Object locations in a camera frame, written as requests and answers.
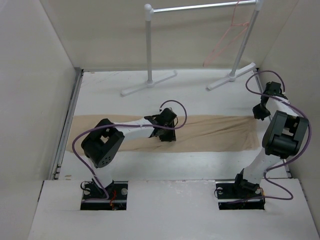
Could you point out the beige drawstring trousers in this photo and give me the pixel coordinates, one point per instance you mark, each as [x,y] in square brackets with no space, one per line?
[201,133]

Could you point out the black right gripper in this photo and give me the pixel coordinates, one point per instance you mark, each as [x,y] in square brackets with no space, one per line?
[258,114]

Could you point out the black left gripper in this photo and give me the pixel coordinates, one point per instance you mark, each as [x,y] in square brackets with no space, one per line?
[169,138]

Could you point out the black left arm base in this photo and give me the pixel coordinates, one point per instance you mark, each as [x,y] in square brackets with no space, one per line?
[95,199]

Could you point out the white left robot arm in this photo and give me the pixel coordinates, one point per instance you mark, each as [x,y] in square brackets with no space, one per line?
[102,143]

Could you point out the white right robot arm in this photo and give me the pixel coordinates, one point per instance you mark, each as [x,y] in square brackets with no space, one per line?
[282,139]

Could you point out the pink wire hanger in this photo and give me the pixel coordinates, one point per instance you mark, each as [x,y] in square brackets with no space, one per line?
[231,35]

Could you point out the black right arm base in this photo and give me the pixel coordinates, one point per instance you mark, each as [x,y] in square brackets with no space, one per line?
[239,194]

